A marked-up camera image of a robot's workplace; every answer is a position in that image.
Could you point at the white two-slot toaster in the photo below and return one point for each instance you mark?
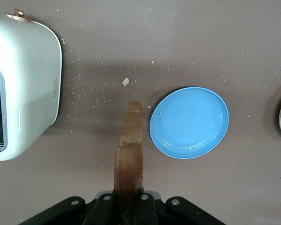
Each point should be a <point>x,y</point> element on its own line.
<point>30,82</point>

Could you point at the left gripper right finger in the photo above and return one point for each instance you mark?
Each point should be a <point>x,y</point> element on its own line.
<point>178,211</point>

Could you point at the blue round plate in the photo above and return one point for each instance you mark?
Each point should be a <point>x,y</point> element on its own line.
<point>189,122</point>

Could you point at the large bread crumb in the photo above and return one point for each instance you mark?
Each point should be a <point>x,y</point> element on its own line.
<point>125,82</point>

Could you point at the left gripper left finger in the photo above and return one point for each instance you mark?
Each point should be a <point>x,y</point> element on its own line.
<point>72,211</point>

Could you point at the brown bread slice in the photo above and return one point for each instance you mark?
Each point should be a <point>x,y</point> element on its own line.
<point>130,164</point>

